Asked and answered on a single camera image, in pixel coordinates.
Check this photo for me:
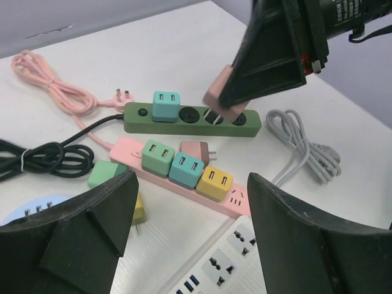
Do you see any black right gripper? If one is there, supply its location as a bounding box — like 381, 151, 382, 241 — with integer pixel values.
224, 0, 329, 107

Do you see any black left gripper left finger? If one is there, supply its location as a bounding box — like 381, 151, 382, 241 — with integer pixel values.
1, 170, 139, 293

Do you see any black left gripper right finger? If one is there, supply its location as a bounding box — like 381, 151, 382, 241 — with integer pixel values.
247, 173, 391, 293

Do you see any pink USB charger plug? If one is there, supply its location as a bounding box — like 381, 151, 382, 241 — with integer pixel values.
179, 141, 216, 166

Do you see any green USB charger plug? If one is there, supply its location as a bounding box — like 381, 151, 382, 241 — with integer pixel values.
141, 140, 175, 178

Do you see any teal USB charger plug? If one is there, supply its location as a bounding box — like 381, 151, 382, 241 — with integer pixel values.
168, 152, 205, 189

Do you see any yellow USB charger plug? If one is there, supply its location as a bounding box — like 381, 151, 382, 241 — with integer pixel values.
132, 193, 146, 233

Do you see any round blue power strip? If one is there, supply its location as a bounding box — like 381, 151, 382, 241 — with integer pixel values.
1, 195, 69, 226

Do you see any white power strip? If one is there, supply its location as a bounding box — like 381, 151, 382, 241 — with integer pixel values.
158, 216, 265, 294

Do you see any pink power strip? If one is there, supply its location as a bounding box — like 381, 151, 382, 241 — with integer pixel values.
110, 137, 251, 218

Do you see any green power strip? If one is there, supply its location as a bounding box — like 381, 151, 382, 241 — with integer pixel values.
124, 102, 262, 138

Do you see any black coiled cable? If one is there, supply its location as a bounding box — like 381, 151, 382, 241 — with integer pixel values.
0, 113, 126, 184

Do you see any grey coiled cable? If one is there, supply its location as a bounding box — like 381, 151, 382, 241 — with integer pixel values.
266, 109, 342, 187

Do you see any pink cable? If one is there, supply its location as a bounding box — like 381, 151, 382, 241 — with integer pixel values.
11, 50, 135, 151

